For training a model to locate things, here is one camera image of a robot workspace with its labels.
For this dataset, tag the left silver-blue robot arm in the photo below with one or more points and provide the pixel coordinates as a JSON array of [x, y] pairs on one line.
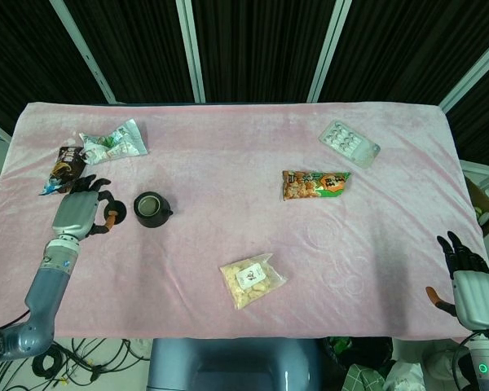
[[51, 277]]

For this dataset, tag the green checked bag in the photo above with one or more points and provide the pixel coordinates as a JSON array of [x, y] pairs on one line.
[[362, 379]]

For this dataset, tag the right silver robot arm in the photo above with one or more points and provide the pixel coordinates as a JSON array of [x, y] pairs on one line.
[[487, 362]]

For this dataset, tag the dark brown snack bag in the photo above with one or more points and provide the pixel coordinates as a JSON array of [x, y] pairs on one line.
[[63, 169]]

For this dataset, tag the black waste bin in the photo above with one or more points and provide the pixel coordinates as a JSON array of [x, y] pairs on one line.
[[358, 352]]

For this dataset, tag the blue-grey robot torso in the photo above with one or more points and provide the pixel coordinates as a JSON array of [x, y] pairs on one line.
[[232, 366]]

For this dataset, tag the orange green snack bag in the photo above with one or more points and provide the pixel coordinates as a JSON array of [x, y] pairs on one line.
[[314, 185]]

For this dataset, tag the black lid with wooden knob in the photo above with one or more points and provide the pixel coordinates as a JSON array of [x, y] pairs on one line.
[[121, 212]]

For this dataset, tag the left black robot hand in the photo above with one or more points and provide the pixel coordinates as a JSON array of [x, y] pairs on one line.
[[75, 212]]

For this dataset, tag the binder clips blister pack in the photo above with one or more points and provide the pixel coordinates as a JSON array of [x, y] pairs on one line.
[[348, 142]]

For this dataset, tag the pink plush tablecloth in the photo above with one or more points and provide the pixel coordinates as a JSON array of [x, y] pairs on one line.
[[236, 228]]

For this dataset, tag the black teapot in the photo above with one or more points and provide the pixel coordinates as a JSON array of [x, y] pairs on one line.
[[151, 209]]

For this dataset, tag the white green snack bag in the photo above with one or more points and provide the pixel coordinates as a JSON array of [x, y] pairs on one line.
[[114, 144]]

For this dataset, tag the white slanted frame pole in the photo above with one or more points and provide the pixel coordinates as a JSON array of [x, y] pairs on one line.
[[85, 53]]

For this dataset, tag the clear bag with white label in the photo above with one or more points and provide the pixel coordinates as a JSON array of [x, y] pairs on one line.
[[250, 281]]

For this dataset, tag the cardboard box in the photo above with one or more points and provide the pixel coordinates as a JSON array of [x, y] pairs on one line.
[[487, 203]]

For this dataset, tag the white double frame pole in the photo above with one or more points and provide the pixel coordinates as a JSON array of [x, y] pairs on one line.
[[191, 53]]

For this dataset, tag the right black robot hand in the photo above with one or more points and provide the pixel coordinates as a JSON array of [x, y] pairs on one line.
[[474, 293]]

